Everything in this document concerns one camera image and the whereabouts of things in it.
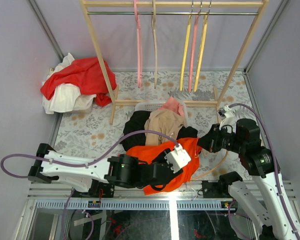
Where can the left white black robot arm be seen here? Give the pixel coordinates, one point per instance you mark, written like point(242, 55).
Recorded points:
point(123, 171)

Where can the aluminium rail frame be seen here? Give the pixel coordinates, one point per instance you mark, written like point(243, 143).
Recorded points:
point(57, 196)

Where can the yellow hanger left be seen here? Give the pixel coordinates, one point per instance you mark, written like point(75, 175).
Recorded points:
point(185, 48)

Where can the pink garment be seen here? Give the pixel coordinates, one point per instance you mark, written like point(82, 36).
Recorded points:
point(173, 105)

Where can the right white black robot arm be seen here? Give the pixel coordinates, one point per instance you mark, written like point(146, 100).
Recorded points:
point(274, 219)

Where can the pink hanger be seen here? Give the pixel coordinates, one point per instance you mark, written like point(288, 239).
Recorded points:
point(193, 47)
point(139, 45)

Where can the red cloth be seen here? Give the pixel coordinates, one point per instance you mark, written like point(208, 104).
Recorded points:
point(86, 74)

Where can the black garment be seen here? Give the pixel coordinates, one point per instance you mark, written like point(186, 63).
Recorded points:
point(137, 122)

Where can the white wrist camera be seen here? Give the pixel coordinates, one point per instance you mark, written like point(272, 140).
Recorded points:
point(226, 115)
point(177, 158)

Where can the orange t shirt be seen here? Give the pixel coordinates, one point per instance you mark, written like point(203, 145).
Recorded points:
point(148, 154)

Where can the pink hanger right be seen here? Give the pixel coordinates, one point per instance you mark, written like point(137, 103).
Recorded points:
point(193, 47)

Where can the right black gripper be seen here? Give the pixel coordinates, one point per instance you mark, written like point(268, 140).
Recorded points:
point(209, 140)

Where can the pink hanger left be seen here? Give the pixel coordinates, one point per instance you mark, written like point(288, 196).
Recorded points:
point(139, 45)

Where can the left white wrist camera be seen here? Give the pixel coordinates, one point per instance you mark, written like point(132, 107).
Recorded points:
point(177, 158)

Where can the white laundry basket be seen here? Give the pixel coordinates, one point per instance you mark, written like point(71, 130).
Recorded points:
point(153, 105)

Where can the yellow hanger right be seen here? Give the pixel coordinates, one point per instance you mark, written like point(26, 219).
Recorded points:
point(202, 47)

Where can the beige garment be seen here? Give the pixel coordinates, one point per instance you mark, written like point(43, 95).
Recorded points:
point(164, 121)

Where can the white cloth pile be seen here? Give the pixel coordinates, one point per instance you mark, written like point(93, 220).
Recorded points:
point(67, 98)

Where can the beige wooden hanger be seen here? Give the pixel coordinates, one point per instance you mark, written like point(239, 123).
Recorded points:
point(153, 25)

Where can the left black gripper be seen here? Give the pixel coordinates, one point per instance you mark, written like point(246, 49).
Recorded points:
point(162, 159)

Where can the yellow hanger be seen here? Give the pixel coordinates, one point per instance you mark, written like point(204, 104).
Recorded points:
point(202, 47)
point(185, 48)

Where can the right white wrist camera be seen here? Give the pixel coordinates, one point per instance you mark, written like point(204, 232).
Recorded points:
point(226, 115)

